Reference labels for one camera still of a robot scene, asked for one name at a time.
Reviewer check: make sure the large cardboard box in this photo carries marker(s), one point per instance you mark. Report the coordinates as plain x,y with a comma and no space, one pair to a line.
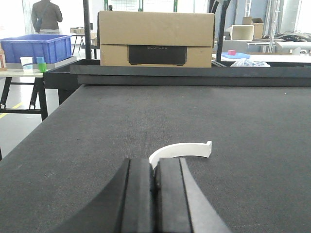
155,39

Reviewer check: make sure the person in brown jacket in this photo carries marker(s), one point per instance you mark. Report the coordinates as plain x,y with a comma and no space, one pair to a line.
45,17

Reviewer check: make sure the white open bin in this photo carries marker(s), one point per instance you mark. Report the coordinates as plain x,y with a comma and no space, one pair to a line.
242,32

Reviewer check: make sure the white paper cup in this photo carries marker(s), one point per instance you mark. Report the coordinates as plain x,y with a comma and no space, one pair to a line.
27,64

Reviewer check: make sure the crumpled plastic bag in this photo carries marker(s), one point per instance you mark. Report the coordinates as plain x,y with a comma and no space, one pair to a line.
244,62

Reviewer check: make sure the blue plastic crate on table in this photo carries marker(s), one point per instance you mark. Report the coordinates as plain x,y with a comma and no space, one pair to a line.
53,47

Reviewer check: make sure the light blue plastic cup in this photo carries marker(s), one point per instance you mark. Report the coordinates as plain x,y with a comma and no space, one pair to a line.
40,60

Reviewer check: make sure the pink tape roll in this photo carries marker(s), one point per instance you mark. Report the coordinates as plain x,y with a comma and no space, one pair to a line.
231,52

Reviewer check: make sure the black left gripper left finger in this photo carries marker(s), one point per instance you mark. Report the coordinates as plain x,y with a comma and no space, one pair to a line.
124,205

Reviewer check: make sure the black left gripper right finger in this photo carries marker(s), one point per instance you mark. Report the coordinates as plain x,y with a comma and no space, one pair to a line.
181,205

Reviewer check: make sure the white curved pipe clamp half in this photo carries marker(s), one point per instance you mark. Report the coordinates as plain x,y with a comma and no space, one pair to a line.
180,150

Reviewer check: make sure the green plastic cup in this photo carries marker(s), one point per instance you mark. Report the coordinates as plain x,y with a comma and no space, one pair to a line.
42,67

